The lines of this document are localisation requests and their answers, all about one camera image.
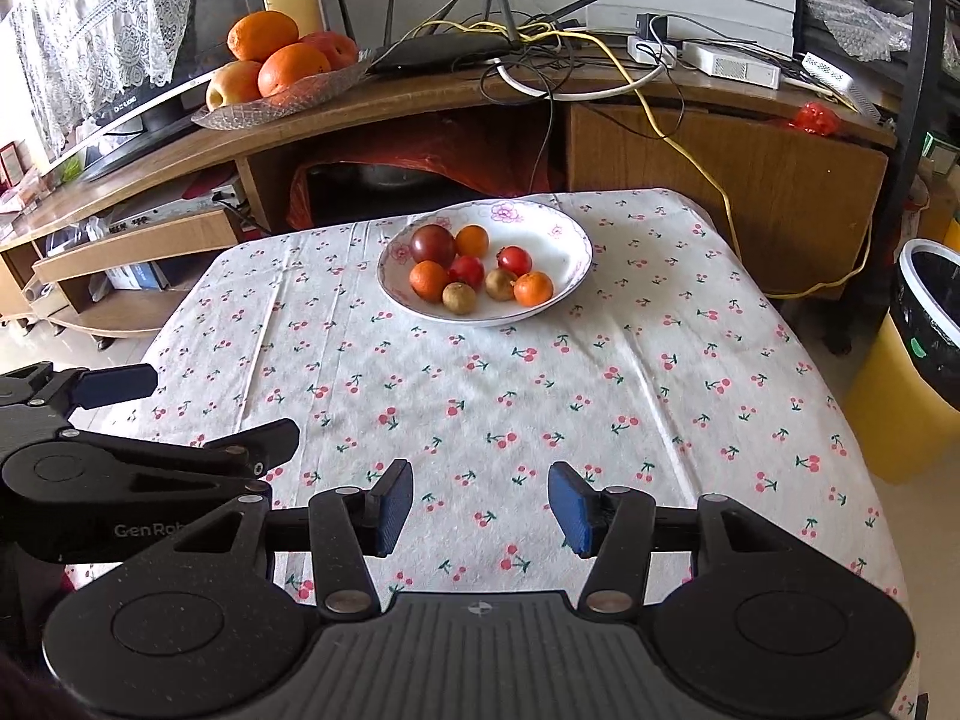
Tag large orange front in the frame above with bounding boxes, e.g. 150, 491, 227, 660
257, 43, 332, 98

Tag yellow cable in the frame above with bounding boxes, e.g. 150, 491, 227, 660
389, 18, 875, 301

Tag glass fruit dish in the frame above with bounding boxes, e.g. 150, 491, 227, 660
190, 54, 373, 132

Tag white power strip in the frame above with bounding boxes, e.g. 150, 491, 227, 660
680, 41, 781, 91

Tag white lace curtain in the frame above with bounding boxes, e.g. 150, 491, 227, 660
8, 0, 192, 160

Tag yellow trash bin black liner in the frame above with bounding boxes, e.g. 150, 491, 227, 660
843, 239, 958, 484

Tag black router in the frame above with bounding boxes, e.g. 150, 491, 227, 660
328, 0, 602, 79

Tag black metal shelf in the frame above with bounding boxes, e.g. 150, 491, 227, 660
794, 0, 958, 239

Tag red plastic bag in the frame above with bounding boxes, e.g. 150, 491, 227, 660
784, 103, 841, 137

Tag yellow apple in dish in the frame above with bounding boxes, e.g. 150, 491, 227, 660
205, 60, 262, 110

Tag large orange top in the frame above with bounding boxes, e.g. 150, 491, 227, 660
226, 10, 299, 62

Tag flat screen television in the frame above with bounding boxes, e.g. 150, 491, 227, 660
21, 0, 263, 166

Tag rough orange mandarin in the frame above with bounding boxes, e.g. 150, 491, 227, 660
409, 260, 449, 304

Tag red apple in dish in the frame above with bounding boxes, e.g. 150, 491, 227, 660
299, 31, 359, 70

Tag white cable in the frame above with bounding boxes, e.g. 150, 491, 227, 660
486, 50, 669, 103

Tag large orange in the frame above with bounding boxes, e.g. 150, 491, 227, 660
226, 10, 299, 62
257, 43, 332, 98

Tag small red cherry tomato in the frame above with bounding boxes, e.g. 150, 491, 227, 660
496, 245, 534, 278

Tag dark purple tomato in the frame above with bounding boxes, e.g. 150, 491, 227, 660
409, 224, 457, 268

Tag white adapter box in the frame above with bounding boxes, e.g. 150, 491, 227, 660
800, 52, 854, 96

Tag wooden tv cabinet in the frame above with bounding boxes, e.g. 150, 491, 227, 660
2, 70, 895, 338

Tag cherry print tablecloth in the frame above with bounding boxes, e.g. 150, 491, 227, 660
62, 187, 921, 720

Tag small potato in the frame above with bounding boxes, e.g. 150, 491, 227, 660
485, 268, 517, 302
441, 281, 478, 316

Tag white floral porcelain bowl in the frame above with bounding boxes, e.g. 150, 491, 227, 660
377, 197, 592, 328

